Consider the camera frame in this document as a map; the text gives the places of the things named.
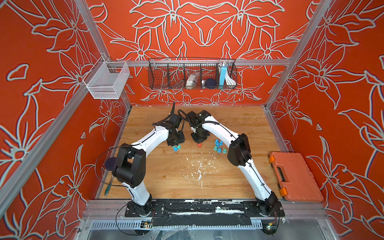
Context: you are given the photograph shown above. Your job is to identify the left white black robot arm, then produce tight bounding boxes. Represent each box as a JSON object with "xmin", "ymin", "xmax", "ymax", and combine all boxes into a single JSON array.
[{"xmin": 111, "ymin": 104, "xmax": 185, "ymax": 217}]

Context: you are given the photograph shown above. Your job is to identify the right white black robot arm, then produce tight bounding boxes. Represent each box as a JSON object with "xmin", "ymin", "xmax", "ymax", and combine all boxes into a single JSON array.
[{"xmin": 178, "ymin": 110, "xmax": 284, "ymax": 217}]

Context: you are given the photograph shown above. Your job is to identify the dark blue ball in basket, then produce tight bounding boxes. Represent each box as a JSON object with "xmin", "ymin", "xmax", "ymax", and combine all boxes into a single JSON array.
[{"xmin": 205, "ymin": 78, "xmax": 217, "ymax": 89}]

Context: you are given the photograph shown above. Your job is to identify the silver pouch in basket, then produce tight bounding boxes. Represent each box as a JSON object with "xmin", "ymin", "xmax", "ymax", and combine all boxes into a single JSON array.
[{"xmin": 186, "ymin": 73, "xmax": 199, "ymax": 90}]

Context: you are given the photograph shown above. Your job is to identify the dark blue round brush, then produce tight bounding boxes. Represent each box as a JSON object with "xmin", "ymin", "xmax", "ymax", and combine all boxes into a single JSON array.
[{"xmin": 104, "ymin": 157, "xmax": 116, "ymax": 197}]

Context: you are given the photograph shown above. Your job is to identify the light blue box in basket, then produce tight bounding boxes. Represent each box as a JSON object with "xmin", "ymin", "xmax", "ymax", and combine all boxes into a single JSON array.
[{"xmin": 218, "ymin": 64, "xmax": 227, "ymax": 89}]

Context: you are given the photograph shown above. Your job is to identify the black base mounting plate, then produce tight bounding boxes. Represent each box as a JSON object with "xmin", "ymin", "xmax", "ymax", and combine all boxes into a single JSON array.
[{"xmin": 125, "ymin": 199, "xmax": 286, "ymax": 229}]

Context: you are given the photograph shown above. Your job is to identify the orange plastic tool case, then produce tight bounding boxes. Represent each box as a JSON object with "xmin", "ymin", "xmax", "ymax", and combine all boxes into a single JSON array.
[{"xmin": 269, "ymin": 152, "xmax": 324, "ymax": 203}]

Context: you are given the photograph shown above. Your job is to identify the white cables in basket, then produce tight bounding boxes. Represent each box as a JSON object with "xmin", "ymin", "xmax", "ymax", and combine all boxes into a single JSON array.
[{"xmin": 225, "ymin": 67, "xmax": 237, "ymax": 88}]

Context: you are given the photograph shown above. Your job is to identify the black wire wall basket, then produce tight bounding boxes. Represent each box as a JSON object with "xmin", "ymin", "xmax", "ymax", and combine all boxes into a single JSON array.
[{"xmin": 148, "ymin": 58, "xmax": 238, "ymax": 90}]

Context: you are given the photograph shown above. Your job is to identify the clear plastic wall bin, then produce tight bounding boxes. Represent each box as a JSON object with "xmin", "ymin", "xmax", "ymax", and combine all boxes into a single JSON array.
[{"xmin": 84, "ymin": 62, "xmax": 130, "ymax": 100}]

